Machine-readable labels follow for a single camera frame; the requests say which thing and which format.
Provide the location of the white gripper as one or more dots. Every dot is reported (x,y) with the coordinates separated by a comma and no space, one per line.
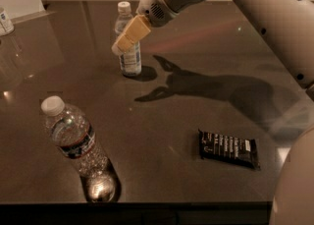
(152,5)

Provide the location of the blue label plastic bottle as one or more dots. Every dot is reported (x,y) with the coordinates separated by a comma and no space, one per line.
(130,62)

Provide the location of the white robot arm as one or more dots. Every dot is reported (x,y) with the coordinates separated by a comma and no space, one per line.
(287,26)

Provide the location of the clear water bottle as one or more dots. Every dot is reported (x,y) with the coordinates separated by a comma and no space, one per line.
(72,133)

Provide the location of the white container at left edge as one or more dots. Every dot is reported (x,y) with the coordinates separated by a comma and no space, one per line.
(6,25)

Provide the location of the black snack bar wrapper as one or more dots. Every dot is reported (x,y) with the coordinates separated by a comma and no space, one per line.
(229,149)

